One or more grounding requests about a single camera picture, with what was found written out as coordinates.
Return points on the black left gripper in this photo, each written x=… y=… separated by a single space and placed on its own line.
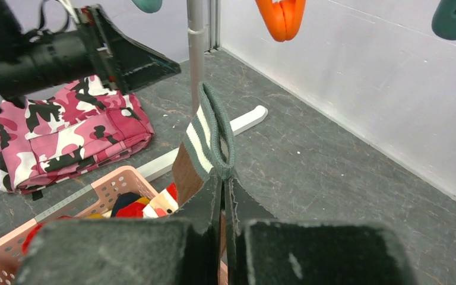
x=120 y=62

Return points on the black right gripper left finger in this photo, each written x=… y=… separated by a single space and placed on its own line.
x=164 y=250

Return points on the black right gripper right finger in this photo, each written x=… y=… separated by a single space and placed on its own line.
x=263 y=249

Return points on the brown striped-cuff sock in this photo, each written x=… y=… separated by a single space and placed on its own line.
x=204 y=164

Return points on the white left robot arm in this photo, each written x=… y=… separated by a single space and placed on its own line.
x=39 y=59

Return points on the orange front clip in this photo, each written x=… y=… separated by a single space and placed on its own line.
x=282 y=18

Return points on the teal front clip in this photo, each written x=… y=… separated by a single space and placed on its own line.
x=444 y=20

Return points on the red santa sock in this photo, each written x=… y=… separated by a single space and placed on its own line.
x=131 y=205

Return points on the pink camouflage folded garment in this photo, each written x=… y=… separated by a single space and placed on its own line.
x=82 y=127

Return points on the pink plastic basket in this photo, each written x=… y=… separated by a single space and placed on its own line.
x=14 y=246

